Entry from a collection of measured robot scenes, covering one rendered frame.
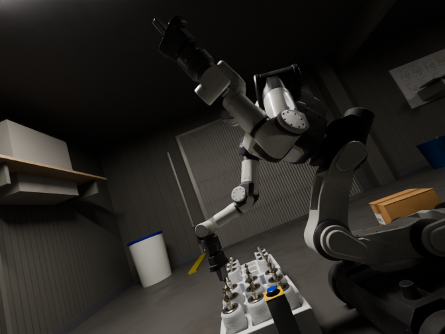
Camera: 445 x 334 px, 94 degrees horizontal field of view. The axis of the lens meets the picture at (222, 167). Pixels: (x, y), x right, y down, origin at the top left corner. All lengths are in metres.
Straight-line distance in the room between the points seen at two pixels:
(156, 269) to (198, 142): 2.52
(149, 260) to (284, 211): 2.59
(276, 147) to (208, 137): 4.01
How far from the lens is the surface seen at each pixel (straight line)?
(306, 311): 1.04
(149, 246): 3.78
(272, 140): 0.54
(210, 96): 0.65
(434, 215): 1.20
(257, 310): 1.04
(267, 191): 4.32
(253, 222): 4.28
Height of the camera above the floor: 0.65
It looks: 11 degrees up
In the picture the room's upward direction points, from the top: 22 degrees counter-clockwise
